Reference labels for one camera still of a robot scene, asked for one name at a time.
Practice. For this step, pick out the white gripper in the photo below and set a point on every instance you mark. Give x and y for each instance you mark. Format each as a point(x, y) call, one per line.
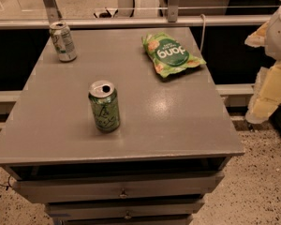
point(280, 32)

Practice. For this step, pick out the white green soda can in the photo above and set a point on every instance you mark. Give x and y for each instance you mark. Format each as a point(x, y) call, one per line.
point(62, 41)

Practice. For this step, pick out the green chip bag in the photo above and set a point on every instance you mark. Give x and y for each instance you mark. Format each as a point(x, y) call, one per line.
point(168, 55)

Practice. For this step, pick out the grey drawer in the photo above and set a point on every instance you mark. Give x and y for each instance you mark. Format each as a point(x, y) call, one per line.
point(126, 209)
point(122, 187)

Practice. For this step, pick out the grey drawer cabinet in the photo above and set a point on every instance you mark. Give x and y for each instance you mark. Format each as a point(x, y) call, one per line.
point(104, 140)

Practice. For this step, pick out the top grey drawer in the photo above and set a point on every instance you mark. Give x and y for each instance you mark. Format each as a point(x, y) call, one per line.
point(122, 187)

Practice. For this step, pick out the metal railing frame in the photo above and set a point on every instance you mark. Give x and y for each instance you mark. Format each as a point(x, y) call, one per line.
point(22, 14)

